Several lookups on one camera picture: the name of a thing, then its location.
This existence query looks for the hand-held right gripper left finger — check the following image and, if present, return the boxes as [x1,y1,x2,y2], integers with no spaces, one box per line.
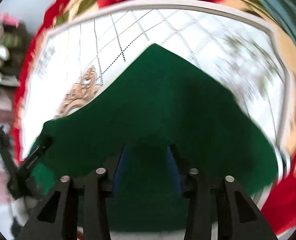
[16,144,127,240]

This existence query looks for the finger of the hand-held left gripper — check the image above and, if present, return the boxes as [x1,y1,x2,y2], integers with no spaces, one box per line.
[18,135,54,174]
[0,126,19,180]

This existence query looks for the bright pink cloth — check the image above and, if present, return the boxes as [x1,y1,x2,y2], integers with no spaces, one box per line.
[1,15,20,28]

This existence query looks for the olive puffer vest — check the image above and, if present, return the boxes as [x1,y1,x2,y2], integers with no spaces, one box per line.
[0,33,23,48]

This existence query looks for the blue velvet quilt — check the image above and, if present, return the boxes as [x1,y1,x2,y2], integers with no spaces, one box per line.
[234,0,296,64]

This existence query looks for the green and white varsity jacket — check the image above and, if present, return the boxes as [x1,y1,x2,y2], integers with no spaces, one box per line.
[29,43,280,233]

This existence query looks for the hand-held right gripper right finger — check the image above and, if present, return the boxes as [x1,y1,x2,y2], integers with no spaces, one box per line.
[167,144,278,240]

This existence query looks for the white diamond-pattern floral mat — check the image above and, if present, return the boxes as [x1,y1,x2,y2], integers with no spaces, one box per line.
[13,3,293,240]

